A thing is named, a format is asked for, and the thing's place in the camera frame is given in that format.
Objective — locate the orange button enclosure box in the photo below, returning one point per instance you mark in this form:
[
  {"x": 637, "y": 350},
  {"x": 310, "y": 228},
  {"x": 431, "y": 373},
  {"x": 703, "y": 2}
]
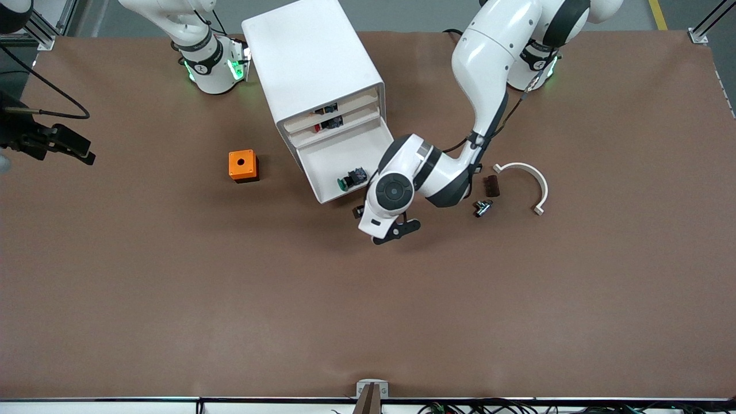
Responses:
[{"x": 241, "y": 164}]

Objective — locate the brown mounting bar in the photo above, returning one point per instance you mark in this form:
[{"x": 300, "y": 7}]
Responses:
[{"x": 368, "y": 402}]

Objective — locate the black and yellow switch part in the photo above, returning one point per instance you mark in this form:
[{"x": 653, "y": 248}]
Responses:
[{"x": 326, "y": 108}]

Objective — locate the white drawer with yellow-black part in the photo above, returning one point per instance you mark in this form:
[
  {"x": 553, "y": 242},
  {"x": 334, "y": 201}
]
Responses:
[{"x": 356, "y": 106}]

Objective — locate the yellow floor tape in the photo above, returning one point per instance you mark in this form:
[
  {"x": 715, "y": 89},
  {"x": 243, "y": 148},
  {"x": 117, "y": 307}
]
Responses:
[{"x": 658, "y": 14}]

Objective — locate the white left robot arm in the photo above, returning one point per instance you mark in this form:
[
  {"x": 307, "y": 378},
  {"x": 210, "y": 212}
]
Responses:
[{"x": 489, "y": 52}]

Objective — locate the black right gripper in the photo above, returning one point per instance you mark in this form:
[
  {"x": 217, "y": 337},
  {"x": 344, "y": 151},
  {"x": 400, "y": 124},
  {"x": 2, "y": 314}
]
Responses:
[{"x": 18, "y": 136}]

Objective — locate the white drawer with red-black part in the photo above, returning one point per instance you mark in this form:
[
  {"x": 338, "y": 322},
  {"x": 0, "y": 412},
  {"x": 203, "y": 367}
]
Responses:
[{"x": 356, "y": 121}]

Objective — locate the aluminium frame post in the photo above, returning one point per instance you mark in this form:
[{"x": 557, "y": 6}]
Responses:
[
  {"x": 49, "y": 31},
  {"x": 704, "y": 29}
]

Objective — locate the dark brown small block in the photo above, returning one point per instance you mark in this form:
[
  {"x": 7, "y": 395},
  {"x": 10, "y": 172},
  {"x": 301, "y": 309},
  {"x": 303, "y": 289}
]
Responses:
[{"x": 492, "y": 186}]

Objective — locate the chrome tee fitting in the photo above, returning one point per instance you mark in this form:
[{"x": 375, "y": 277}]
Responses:
[{"x": 483, "y": 208}]

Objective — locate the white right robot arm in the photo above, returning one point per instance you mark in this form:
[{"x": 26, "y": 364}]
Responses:
[{"x": 210, "y": 66}]

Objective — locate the black and red switch part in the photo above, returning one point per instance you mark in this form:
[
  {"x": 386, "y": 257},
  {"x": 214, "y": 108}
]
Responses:
[{"x": 329, "y": 123}]

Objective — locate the green mushroom push button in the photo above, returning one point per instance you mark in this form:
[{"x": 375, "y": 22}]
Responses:
[{"x": 352, "y": 179}]

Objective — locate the white table edge rail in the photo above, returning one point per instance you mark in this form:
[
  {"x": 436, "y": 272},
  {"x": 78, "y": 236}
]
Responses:
[{"x": 115, "y": 405}]

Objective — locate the grey metal bracket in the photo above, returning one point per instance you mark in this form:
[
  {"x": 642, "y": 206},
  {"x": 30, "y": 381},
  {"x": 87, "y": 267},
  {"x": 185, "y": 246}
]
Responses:
[{"x": 372, "y": 387}]

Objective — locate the white drawer cabinet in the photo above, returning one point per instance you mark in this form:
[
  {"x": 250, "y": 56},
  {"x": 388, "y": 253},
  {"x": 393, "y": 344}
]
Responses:
[{"x": 310, "y": 52}]

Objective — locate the white drawer holding green button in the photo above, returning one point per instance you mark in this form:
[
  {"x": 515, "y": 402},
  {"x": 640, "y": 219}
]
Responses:
[{"x": 345, "y": 155}]

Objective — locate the white curved pipe clamp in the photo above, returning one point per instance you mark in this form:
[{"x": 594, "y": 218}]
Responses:
[{"x": 537, "y": 178}]

